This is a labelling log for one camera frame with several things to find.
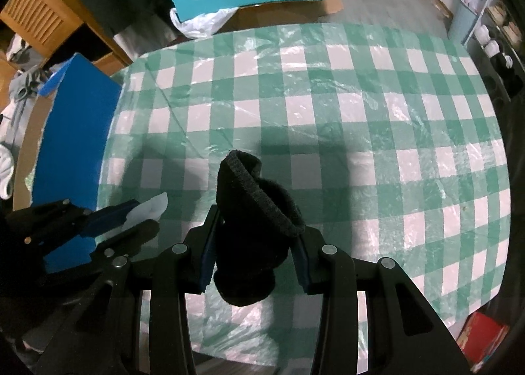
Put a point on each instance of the small white cloth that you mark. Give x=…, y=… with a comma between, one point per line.
x=151, y=206

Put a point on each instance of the red box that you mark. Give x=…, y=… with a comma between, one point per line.
x=484, y=338

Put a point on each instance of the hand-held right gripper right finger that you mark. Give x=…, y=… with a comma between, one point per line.
x=302, y=261

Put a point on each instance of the black sock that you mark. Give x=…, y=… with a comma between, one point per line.
x=246, y=243

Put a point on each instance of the green checked tablecloth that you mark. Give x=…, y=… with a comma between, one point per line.
x=328, y=133

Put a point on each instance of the shoe rack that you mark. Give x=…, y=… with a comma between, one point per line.
x=492, y=42

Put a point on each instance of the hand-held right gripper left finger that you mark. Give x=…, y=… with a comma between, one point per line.
x=207, y=254

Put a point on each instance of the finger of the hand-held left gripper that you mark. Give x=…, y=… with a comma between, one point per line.
x=131, y=235
x=110, y=215

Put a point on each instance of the blue-rimmed cardboard box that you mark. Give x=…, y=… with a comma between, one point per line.
x=74, y=133

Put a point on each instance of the white plastic bag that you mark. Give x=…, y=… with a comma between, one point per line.
x=201, y=24

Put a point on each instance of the white towel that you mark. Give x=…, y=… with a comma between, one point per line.
x=5, y=174

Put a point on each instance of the wooden louvered cabinet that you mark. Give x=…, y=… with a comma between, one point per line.
x=37, y=22

